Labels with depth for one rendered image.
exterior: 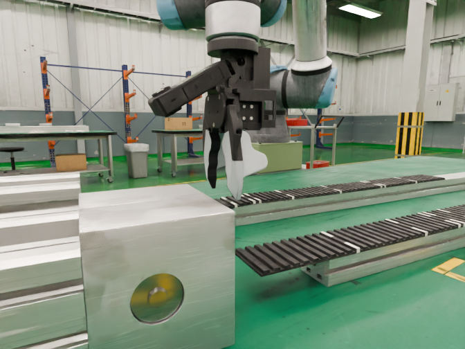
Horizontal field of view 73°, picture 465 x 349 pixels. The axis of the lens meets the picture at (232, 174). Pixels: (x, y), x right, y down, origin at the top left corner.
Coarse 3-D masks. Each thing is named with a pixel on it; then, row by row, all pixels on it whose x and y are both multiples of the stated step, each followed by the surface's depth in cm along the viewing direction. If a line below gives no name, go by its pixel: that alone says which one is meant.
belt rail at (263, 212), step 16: (448, 176) 70; (464, 176) 70; (352, 192) 55; (368, 192) 57; (384, 192) 59; (400, 192) 62; (416, 192) 63; (432, 192) 65; (448, 192) 68; (240, 208) 46; (256, 208) 47; (272, 208) 48; (288, 208) 50; (304, 208) 51; (320, 208) 52; (336, 208) 54; (240, 224) 46
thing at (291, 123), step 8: (288, 120) 441; (296, 120) 432; (304, 120) 448; (288, 128) 440; (296, 128) 428; (304, 128) 417; (312, 128) 407; (320, 128) 415; (328, 128) 426; (336, 128) 438; (312, 136) 410; (312, 144) 411; (312, 152) 413; (312, 160) 415; (312, 168) 418
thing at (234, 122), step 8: (232, 112) 40; (232, 120) 40; (240, 120) 40; (232, 128) 39; (240, 128) 40; (232, 136) 40; (240, 136) 40; (232, 144) 40; (240, 144) 41; (232, 152) 40; (240, 152) 41; (232, 160) 40; (240, 160) 41
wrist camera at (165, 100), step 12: (204, 72) 40; (216, 72) 41; (228, 72) 42; (180, 84) 40; (192, 84) 40; (204, 84) 41; (216, 84) 41; (156, 96) 39; (168, 96) 39; (180, 96) 40; (192, 96) 40; (156, 108) 39; (168, 108) 39; (180, 108) 41
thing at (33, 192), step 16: (16, 176) 38; (32, 176) 38; (48, 176) 38; (64, 176) 39; (0, 192) 30; (16, 192) 31; (32, 192) 31; (48, 192) 32; (64, 192) 33; (80, 192) 40; (0, 208) 31; (16, 208) 32; (32, 208) 32; (48, 208) 32
